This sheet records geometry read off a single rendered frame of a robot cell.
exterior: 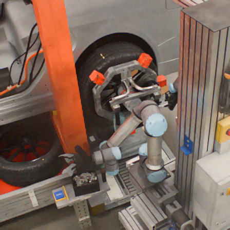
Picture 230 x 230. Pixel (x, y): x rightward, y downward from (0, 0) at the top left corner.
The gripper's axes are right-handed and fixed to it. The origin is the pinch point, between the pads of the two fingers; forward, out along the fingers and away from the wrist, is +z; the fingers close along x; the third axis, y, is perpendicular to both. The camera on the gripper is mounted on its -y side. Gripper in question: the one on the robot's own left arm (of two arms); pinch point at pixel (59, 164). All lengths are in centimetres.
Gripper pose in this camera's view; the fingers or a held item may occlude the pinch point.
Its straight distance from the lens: 231.8
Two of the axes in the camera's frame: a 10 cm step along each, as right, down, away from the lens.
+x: -2.4, -5.2, 8.2
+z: -9.6, 2.2, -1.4
